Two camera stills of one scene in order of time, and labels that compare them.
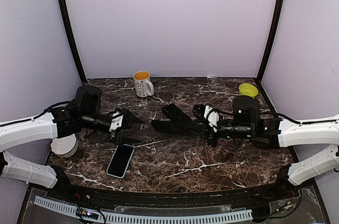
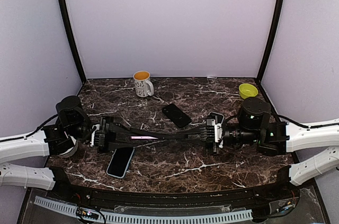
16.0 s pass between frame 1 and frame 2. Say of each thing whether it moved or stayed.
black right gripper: moved
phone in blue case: stayed
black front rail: stayed
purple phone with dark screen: moved
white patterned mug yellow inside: stayed
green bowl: stayed
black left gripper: moved
